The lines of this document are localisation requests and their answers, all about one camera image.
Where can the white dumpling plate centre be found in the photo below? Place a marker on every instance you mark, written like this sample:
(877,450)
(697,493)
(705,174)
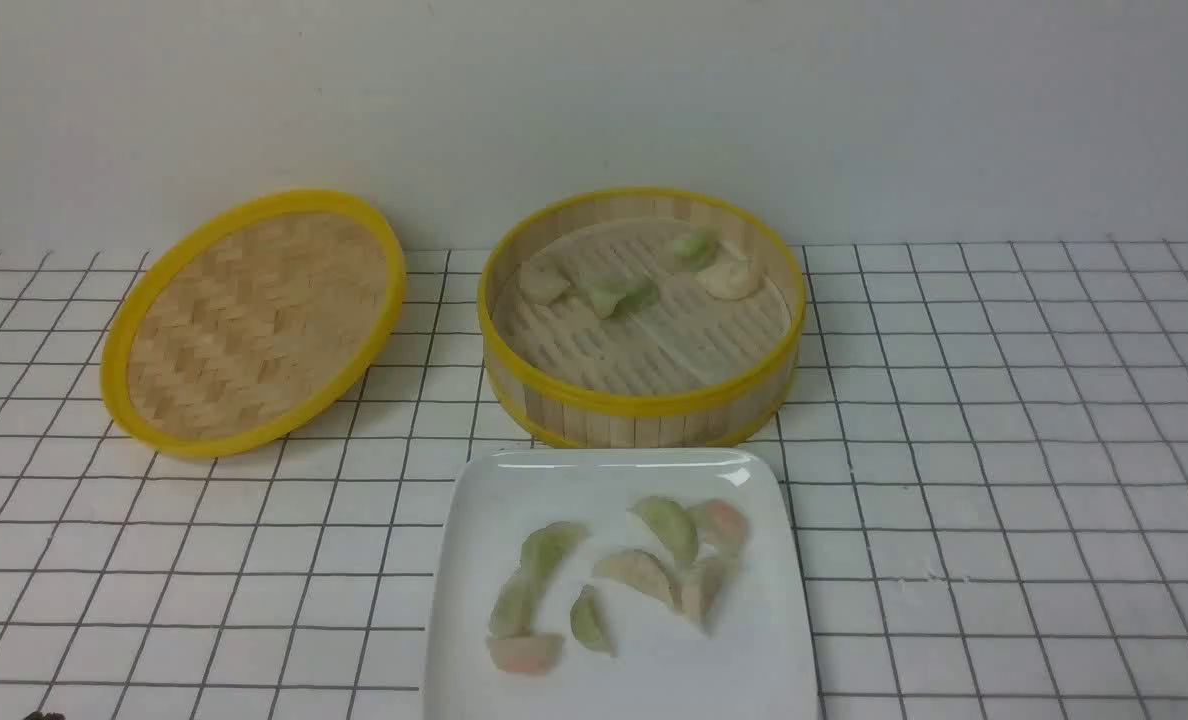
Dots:
(641,571)

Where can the white dumpling plate right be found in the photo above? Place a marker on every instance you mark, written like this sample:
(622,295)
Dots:
(700,589)

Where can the small green dumpling plate centre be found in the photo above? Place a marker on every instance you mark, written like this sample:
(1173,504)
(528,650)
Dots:
(586,622)

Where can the white square plate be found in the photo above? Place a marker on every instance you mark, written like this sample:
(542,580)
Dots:
(756,662)

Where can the white dumpling plate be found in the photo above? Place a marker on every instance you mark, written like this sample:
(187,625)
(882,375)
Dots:
(700,589)
(641,571)

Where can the white dumpling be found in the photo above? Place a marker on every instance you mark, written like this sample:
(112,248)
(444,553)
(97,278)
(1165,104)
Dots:
(730,278)
(542,283)

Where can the yellow rimmed bamboo steamer basket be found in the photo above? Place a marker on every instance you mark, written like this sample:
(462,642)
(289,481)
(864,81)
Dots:
(684,370)

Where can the green dumpling plate top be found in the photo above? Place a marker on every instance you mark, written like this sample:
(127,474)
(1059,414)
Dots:
(672,525)

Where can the yellow rimmed bamboo steamer lid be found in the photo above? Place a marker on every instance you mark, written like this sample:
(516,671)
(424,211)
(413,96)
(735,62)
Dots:
(253,324)

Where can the green dumpling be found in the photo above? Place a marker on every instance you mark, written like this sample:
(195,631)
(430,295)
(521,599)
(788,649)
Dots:
(619,294)
(694,250)

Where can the pink dumpling plate top right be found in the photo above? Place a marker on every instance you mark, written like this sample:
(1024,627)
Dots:
(720,525)

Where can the pink dumpling plate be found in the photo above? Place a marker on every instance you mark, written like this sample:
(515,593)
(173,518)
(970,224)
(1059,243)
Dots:
(720,525)
(530,655)

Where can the pink dumpling plate bottom left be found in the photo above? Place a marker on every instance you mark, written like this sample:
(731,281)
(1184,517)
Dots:
(530,655)

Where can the green dumpling plate upper left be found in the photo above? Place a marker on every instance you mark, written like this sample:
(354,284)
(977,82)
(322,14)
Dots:
(546,548)

